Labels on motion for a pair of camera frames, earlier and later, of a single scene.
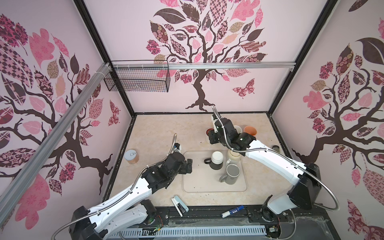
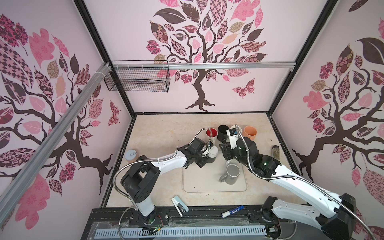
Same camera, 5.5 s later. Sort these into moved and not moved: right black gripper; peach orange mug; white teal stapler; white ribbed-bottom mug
Moved: right black gripper
Not moved: white ribbed-bottom mug; white teal stapler; peach orange mug
